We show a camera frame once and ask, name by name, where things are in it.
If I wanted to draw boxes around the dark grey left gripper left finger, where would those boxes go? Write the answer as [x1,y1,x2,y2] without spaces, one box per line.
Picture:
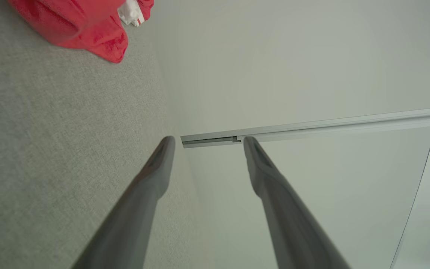
[71,136,175,269]

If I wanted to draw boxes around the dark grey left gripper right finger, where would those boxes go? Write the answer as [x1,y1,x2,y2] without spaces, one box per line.
[243,136,350,269]

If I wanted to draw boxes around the red shorts with white trim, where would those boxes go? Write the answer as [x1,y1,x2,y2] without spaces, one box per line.
[8,0,154,63]

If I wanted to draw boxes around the grey metal partition post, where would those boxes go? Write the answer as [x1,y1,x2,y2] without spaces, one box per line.
[181,106,430,149]

